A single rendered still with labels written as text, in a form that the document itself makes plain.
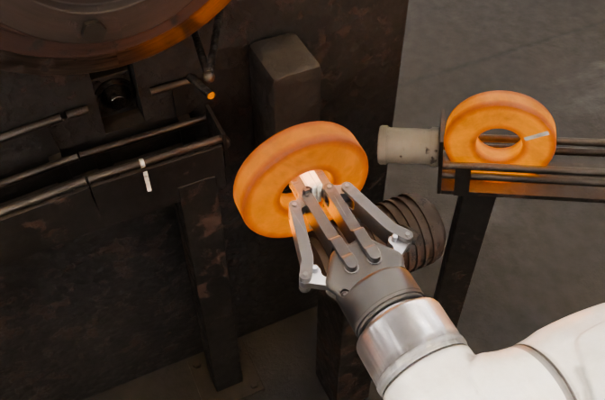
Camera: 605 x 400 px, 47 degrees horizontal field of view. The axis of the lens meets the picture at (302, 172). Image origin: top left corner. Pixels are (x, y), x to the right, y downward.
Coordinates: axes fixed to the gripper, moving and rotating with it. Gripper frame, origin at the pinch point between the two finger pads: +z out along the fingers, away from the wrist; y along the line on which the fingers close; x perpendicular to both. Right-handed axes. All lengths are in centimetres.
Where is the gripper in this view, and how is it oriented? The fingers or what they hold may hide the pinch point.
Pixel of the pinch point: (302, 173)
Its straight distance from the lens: 77.0
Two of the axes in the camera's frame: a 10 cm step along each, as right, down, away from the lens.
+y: 9.1, -3.1, 2.9
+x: 0.2, -6.6, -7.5
